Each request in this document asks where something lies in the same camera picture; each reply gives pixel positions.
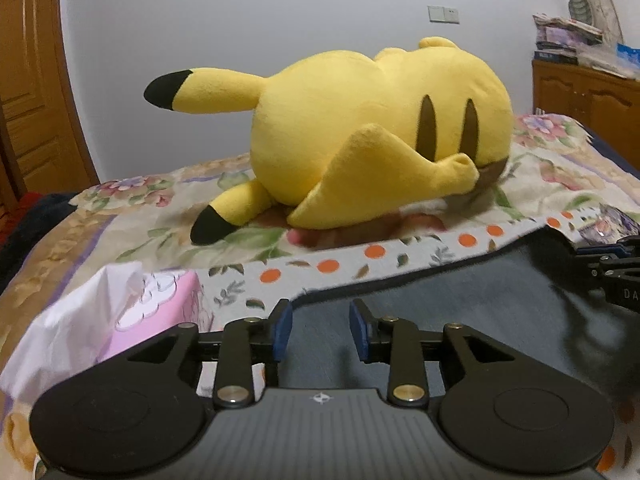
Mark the white wall switch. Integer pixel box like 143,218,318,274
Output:
427,5,460,24

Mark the dark blue bed sheet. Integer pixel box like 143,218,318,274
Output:
585,122,640,181

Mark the clear plastic bag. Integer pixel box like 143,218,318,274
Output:
577,39,640,81

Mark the red cloth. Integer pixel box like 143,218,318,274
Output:
0,191,48,241

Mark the wooden door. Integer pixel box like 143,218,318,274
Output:
0,0,101,211

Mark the dark grey towel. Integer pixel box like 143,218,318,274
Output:
280,226,640,411

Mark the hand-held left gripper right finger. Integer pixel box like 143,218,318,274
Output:
349,298,517,408

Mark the stack of magazines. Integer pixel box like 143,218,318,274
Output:
532,12,605,65

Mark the floral bed blanket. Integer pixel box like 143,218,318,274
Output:
0,112,640,480

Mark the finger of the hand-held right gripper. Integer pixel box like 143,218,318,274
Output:
574,235,640,261
575,255,640,290

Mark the white cloth with orange dots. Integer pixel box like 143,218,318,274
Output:
192,208,576,333

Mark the wooden cabinet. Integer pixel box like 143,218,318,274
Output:
531,58,640,177

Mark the dark blue blanket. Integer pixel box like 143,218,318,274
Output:
0,191,81,291

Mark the white tissue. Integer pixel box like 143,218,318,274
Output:
0,261,151,393

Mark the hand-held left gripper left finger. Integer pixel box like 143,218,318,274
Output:
127,299,294,409

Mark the yellow plush toy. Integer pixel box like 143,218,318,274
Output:
143,36,515,246

